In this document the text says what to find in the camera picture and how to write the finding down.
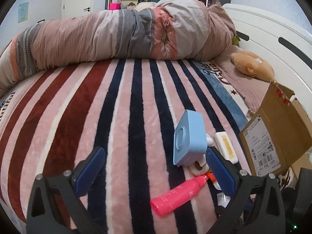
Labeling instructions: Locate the blue wall poster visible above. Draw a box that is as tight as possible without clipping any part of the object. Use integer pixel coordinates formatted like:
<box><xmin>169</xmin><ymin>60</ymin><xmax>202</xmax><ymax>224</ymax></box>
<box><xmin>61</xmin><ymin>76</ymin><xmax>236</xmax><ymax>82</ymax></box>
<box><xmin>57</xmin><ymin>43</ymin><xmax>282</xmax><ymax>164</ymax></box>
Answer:
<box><xmin>17</xmin><ymin>2</ymin><xmax>29</xmax><ymax>23</ymax></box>

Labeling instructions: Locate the white earbuds case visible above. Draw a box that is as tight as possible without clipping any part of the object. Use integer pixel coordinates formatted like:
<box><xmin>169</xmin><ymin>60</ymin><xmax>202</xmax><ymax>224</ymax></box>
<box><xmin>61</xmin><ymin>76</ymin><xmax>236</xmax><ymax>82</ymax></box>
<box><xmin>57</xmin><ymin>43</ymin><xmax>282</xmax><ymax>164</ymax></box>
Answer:
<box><xmin>206</xmin><ymin>134</ymin><xmax>214</xmax><ymax>147</ymax></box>

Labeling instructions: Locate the striped fleece blanket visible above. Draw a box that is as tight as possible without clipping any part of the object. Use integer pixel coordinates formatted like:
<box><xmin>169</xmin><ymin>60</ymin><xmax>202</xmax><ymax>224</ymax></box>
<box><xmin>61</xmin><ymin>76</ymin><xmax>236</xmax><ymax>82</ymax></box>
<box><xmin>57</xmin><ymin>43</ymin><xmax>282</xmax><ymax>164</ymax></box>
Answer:
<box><xmin>1</xmin><ymin>60</ymin><xmax>248</xmax><ymax>233</ymax></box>

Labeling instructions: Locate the rolled pink grey duvet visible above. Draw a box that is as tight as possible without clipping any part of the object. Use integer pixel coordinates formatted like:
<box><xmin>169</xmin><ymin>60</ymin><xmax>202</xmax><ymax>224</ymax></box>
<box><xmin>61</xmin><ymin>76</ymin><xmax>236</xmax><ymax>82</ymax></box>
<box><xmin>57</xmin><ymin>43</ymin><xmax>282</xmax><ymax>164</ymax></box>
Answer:
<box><xmin>1</xmin><ymin>0</ymin><xmax>236</xmax><ymax>95</ymax></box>

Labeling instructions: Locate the white box yellow label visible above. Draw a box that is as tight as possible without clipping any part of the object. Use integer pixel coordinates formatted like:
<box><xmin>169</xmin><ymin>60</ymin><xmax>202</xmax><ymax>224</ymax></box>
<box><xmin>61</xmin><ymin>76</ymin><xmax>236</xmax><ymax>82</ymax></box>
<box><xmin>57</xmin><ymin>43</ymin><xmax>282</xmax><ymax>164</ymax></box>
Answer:
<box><xmin>214</xmin><ymin>132</ymin><xmax>238</xmax><ymax>164</ymax></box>

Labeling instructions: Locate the pink ribbed pillow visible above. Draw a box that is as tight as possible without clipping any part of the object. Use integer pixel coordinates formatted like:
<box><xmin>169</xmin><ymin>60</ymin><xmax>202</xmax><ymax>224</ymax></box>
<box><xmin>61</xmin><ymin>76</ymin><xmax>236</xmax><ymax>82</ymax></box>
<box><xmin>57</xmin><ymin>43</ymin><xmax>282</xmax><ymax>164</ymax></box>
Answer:
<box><xmin>212</xmin><ymin>45</ymin><xmax>269</xmax><ymax>118</ymax></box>

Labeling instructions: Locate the white bed headboard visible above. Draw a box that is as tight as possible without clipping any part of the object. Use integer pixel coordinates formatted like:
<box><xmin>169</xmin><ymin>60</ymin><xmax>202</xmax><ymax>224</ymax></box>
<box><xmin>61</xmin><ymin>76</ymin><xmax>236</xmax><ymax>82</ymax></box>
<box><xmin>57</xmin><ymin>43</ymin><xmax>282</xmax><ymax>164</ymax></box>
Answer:
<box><xmin>223</xmin><ymin>4</ymin><xmax>311</xmax><ymax>115</ymax></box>

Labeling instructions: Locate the brown cardboard box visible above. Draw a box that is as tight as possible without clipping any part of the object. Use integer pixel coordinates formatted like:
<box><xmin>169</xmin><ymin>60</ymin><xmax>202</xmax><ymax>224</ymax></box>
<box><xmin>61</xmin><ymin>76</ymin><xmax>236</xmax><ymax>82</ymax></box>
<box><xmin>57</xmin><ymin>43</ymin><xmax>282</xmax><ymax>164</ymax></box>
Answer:
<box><xmin>239</xmin><ymin>82</ymin><xmax>311</xmax><ymax>176</ymax></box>

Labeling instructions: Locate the light blue square device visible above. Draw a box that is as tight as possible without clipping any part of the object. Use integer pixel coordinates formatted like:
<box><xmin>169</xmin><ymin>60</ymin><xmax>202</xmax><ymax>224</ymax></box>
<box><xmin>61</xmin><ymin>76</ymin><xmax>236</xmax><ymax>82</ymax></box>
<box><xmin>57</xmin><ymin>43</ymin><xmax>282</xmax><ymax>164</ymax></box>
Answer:
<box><xmin>173</xmin><ymin>110</ymin><xmax>207</xmax><ymax>166</ymax></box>

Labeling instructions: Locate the clear tape roll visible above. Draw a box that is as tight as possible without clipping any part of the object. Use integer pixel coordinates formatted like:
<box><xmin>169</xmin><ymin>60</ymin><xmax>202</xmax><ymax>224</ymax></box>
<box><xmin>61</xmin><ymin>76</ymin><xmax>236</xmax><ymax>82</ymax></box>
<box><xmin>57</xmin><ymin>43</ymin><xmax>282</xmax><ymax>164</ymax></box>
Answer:
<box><xmin>189</xmin><ymin>155</ymin><xmax>209</xmax><ymax>176</ymax></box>

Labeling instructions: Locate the pink plastic bottle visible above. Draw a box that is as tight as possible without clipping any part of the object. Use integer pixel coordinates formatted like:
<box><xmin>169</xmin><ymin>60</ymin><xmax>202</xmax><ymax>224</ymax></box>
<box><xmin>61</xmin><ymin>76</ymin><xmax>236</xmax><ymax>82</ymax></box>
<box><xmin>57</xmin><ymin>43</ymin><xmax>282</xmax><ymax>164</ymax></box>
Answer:
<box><xmin>150</xmin><ymin>174</ymin><xmax>209</xmax><ymax>217</ymax></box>

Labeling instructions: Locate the green plush toy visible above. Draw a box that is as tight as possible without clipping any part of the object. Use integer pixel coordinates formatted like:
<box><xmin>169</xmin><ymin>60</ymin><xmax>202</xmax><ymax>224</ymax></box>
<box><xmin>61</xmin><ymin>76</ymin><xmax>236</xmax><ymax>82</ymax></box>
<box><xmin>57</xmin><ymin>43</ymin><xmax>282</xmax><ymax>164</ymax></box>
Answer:
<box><xmin>232</xmin><ymin>34</ymin><xmax>241</xmax><ymax>46</ymax></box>

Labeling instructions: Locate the tan plush toy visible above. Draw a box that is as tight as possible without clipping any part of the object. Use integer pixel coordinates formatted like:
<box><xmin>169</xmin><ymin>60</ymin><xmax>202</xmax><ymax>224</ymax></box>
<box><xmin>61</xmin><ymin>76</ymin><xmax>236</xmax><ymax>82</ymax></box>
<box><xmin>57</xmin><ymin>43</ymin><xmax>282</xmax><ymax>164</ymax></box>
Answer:
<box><xmin>230</xmin><ymin>50</ymin><xmax>274</xmax><ymax>82</ymax></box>

